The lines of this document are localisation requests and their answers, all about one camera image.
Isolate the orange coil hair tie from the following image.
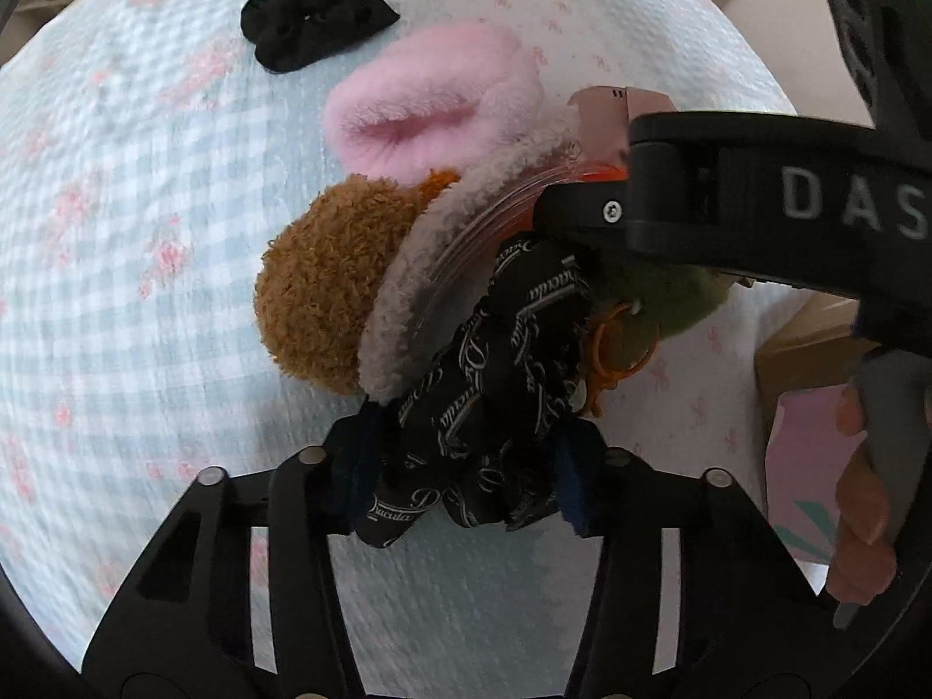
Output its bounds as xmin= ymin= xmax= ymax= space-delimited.
xmin=574 ymin=300 xmax=658 ymax=418

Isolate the plain black scrunchie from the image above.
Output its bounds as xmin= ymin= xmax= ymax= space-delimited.
xmin=241 ymin=0 xmax=402 ymax=75

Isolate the pink fluffy scrunchie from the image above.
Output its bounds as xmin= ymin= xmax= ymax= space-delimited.
xmin=322 ymin=22 xmax=546 ymax=185

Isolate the green fluffy scrunchie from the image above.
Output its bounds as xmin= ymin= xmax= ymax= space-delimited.
xmin=582 ymin=260 xmax=729 ymax=372

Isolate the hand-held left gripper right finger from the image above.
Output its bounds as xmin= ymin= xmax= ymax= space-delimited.
xmin=548 ymin=422 xmax=855 ymax=699

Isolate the black printed scrunchie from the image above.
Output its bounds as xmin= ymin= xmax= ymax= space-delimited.
xmin=355 ymin=233 xmax=605 ymax=550

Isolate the clear plastic container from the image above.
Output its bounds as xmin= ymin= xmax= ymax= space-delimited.
xmin=418 ymin=138 xmax=631 ymax=322

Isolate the rose metallic box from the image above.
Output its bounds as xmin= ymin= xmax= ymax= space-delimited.
xmin=568 ymin=86 xmax=675 ymax=170

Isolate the blue checked floral bedspread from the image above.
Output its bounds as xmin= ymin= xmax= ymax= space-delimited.
xmin=0 ymin=0 xmax=831 ymax=696

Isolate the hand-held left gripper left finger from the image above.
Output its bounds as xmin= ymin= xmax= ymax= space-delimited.
xmin=80 ymin=408 xmax=389 ymax=699

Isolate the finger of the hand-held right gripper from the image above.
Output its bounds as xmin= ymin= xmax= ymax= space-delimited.
xmin=534 ymin=179 xmax=633 ymax=252

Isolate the brown cardboard box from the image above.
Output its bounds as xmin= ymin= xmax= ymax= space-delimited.
xmin=752 ymin=284 xmax=878 ymax=419

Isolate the orange fluffy scrunchie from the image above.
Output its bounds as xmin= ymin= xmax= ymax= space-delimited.
xmin=416 ymin=168 xmax=464 ymax=199

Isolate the cream fluffy scrunchie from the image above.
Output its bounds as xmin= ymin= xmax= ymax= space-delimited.
xmin=358 ymin=98 xmax=584 ymax=403

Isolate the brown fluffy scrunchie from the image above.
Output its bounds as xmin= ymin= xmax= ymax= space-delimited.
xmin=253 ymin=175 xmax=430 ymax=398

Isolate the person's right hand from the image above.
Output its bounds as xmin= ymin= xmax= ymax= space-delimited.
xmin=825 ymin=384 xmax=898 ymax=607

